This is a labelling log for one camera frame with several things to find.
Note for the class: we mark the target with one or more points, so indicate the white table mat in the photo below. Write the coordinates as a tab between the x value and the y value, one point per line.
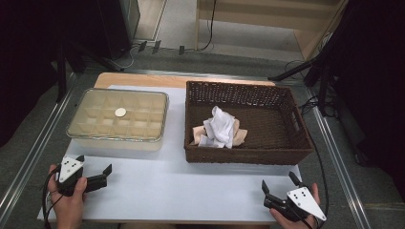
175	191

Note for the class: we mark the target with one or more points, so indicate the person's right hand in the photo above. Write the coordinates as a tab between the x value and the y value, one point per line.
296	225

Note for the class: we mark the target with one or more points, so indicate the black cabinet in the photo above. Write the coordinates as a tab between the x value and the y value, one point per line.
114	25

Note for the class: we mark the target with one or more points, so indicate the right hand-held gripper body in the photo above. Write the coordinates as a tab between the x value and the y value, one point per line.
304	200

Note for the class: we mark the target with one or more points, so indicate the light wooden shelf unit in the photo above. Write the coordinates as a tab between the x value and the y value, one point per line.
270	22

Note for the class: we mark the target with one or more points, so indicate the black tripod stand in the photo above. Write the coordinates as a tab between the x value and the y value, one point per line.
60	79

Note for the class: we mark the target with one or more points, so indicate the cream divided storage box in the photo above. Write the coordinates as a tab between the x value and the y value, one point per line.
121	146

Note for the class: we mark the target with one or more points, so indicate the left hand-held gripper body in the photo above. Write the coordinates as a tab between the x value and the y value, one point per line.
70	170

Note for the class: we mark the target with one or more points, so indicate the white sock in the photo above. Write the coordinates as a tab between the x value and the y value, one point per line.
207	142
221	125

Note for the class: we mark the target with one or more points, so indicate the brown woven basket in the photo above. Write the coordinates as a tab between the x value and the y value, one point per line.
270	127

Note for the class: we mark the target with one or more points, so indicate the clear lid with round knob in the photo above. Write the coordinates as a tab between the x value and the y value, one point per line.
120	112

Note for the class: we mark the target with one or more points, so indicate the black metal stand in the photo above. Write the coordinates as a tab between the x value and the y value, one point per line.
293	71

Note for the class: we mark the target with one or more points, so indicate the person's left hand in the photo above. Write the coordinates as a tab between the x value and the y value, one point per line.
68	211

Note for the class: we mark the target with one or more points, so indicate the dark curtain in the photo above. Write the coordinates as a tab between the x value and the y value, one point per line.
375	95
25	63

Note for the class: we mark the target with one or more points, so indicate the metal rail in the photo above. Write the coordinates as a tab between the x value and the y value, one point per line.
37	140
338	159

